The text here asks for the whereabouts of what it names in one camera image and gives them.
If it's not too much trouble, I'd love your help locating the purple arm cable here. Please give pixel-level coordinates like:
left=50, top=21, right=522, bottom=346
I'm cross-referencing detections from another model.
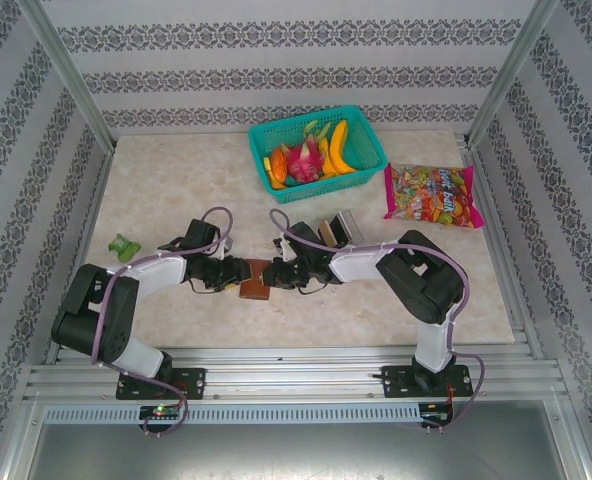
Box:
left=268, top=208, right=487, bottom=434
left=89, top=206, right=235, bottom=439

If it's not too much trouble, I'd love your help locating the yellow banana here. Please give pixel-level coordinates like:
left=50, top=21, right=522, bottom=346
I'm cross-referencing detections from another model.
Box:
left=320, top=119, right=360, bottom=177

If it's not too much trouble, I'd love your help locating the orange toy fruit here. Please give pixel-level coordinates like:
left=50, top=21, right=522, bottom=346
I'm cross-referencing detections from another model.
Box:
left=268, top=144, right=290, bottom=182

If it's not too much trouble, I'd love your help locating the pink candy bag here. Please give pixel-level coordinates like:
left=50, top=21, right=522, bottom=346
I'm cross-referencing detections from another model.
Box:
left=381, top=162, right=485, bottom=231

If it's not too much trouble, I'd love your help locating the slotted grey cable duct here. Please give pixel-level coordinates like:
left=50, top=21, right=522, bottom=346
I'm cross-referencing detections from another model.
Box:
left=43, top=402, right=422, bottom=426

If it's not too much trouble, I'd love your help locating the teal plastic basket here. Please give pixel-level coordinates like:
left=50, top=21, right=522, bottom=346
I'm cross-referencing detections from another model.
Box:
left=247, top=103, right=390, bottom=206

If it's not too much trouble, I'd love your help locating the clear plastic card box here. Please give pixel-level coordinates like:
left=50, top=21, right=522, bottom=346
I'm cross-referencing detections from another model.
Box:
left=318, top=209, right=365, bottom=249

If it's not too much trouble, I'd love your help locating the aluminium side rail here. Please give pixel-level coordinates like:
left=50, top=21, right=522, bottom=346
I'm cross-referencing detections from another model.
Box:
left=44, top=148, right=118, bottom=366
left=454, top=132, right=545, bottom=359

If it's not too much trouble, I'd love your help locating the pink dragon fruit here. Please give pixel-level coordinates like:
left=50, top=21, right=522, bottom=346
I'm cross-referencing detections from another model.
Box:
left=286, top=141, right=327, bottom=184

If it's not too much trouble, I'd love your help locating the aluminium frame post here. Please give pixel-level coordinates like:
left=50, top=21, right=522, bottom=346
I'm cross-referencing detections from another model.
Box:
left=23, top=0, right=116, bottom=151
left=467, top=0, right=561, bottom=149

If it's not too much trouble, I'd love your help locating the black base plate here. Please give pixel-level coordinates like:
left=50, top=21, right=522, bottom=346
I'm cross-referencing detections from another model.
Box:
left=381, top=364, right=475, bottom=399
left=115, top=368, right=207, bottom=401

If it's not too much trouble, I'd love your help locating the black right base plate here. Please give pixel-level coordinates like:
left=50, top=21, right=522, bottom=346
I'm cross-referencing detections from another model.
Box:
left=381, top=364, right=475, bottom=399

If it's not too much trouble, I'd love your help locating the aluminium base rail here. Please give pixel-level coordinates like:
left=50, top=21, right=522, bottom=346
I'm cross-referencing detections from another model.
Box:
left=23, top=347, right=563, bottom=407

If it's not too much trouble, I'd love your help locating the green toy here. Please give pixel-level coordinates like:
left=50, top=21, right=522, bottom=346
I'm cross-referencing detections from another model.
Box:
left=107, top=233, right=142, bottom=264

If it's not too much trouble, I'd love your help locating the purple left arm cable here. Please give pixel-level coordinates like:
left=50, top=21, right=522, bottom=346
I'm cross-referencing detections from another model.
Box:
left=89, top=206, right=235, bottom=439

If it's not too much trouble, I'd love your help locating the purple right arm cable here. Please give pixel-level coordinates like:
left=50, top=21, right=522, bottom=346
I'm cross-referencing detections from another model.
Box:
left=268, top=208, right=487, bottom=434

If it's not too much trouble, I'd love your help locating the left circuit board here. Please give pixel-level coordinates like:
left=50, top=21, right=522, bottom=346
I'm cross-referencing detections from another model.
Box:
left=139, top=404, right=182, bottom=420

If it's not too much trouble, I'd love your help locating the brown leather card holder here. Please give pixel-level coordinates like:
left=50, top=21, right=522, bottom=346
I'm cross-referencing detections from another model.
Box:
left=239, top=259, right=273, bottom=303

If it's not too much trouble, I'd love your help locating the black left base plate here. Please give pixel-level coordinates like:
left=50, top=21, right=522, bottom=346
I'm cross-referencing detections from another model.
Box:
left=115, top=368, right=207, bottom=401

